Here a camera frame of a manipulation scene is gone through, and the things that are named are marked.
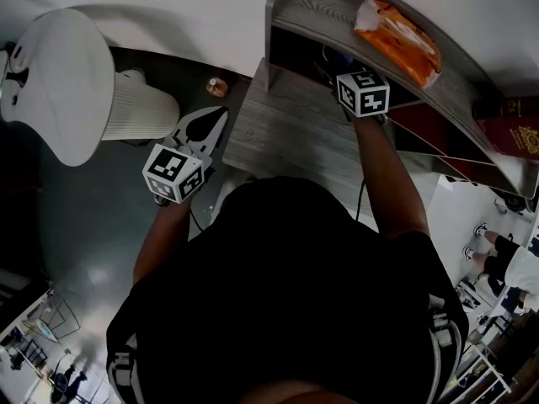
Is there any orange drink bottle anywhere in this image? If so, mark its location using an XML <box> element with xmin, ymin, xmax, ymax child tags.
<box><xmin>205</xmin><ymin>77</ymin><xmax>228</xmax><ymax>98</ymax></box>

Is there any person's black shirt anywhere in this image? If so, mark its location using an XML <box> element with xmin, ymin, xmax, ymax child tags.
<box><xmin>104</xmin><ymin>176</ymin><xmax>471</xmax><ymax>404</ymax></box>

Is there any grey wooden shelf desk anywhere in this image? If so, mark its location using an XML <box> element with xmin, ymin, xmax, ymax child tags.
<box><xmin>221</xmin><ymin>0</ymin><xmax>539</xmax><ymax>222</ymax></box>

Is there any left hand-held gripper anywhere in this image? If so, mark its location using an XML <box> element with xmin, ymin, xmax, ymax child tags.
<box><xmin>141</xmin><ymin>106</ymin><xmax>229</xmax><ymax>205</ymax></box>

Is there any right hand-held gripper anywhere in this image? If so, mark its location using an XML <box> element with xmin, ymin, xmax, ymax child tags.
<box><xmin>335</xmin><ymin>70</ymin><xmax>391</xmax><ymax>119</ymax></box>

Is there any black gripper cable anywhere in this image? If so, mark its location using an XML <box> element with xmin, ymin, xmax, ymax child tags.
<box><xmin>355</xmin><ymin>178</ymin><xmax>366</xmax><ymax>222</ymax></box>

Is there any orange plastic packet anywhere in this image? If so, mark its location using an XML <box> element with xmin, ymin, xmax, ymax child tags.
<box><xmin>352</xmin><ymin>0</ymin><xmax>443</xmax><ymax>88</ymax></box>

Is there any person's left forearm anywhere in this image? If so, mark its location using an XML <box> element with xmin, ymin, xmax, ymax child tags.
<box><xmin>132</xmin><ymin>199</ymin><xmax>193</xmax><ymax>285</ymax></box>

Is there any grey wooden shelf unit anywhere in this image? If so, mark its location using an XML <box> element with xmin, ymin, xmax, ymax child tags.
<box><xmin>264</xmin><ymin>0</ymin><xmax>539</xmax><ymax>201</ymax></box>

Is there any maroon gold-printed box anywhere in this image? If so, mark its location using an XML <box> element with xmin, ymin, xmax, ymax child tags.
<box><xmin>471</xmin><ymin>96</ymin><xmax>539</xmax><ymax>162</ymax></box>

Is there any white round appliance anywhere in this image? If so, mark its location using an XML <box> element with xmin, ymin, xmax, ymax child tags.
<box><xmin>0</xmin><ymin>8</ymin><xmax>181</xmax><ymax>167</ymax></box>

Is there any person's right forearm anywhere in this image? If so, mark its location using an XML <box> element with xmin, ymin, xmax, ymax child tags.
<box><xmin>351</xmin><ymin>114</ymin><xmax>430</xmax><ymax>242</ymax></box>

